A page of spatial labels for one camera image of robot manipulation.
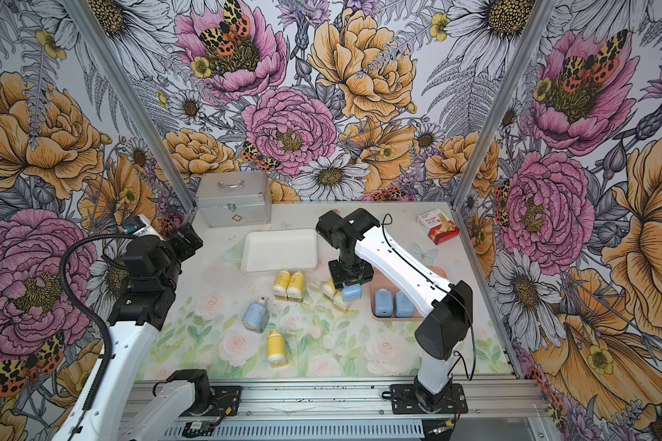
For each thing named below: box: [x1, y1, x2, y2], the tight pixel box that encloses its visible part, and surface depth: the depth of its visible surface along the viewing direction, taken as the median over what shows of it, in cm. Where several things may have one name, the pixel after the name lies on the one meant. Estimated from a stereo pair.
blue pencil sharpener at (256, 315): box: [241, 296, 270, 334], surface depth 84 cm
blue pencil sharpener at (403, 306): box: [394, 291, 415, 318], surface depth 87 cm
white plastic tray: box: [240, 227, 319, 273], surface depth 108 cm
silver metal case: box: [195, 170, 273, 228], surface depth 110 cm
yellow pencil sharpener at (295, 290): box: [286, 270, 305, 304], surface depth 91 cm
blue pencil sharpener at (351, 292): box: [341, 283, 363, 303], surface depth 74 cm
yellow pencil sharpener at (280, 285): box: [272, 270, 291, 301], surface depth 91 cm
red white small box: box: [417, 208, 461, 246], surface depth 111 cm
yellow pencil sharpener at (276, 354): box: [266, 328, 286, 367], surface depth 78 cm
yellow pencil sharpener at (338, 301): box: [333, 290, 347, 311], surface depth 88 cm
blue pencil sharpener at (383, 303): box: [374, 288, 394, 318], surface depth 87 cm
